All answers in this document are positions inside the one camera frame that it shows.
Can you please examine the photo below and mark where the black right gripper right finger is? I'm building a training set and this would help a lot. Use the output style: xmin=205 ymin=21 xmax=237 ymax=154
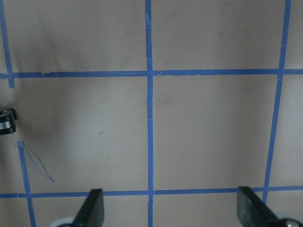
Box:
xmin=237 ymin=186 xmax=279 ymax=227

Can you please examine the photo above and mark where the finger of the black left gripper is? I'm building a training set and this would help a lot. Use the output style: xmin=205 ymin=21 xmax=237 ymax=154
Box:
xmin=0 ymin=108 xmax=17 ymax=135

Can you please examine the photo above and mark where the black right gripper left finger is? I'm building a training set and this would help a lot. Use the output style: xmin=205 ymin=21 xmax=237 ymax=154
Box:
xmin=71 ymin=189 xmax=105 ymax=227

